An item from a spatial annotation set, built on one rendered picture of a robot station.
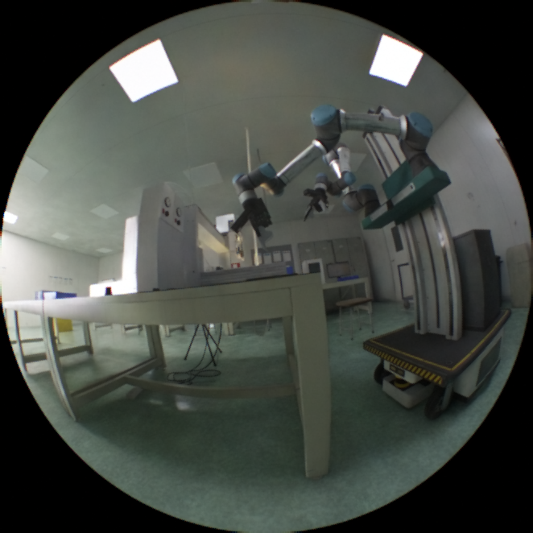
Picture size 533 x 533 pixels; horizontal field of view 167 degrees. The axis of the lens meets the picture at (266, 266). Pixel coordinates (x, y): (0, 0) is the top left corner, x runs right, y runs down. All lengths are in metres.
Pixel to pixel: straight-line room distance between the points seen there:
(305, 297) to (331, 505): 0.71
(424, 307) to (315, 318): 0.90
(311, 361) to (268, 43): 2.27
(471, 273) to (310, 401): 0.99
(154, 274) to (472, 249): 1.44
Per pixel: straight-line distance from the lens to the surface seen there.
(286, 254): 5.32
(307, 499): 0.79
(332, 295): 5.01
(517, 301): 2.85
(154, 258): 0.72
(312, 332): 0.44
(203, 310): 0.45
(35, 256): 7.78
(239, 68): 2.21
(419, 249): 1.23
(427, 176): 0.87
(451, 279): 1.05
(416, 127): 0.87
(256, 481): 0.85
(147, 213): 0.83
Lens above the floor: 0.72
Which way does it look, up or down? 8 degrees up
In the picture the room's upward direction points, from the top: 7 degrees counter-clockwise
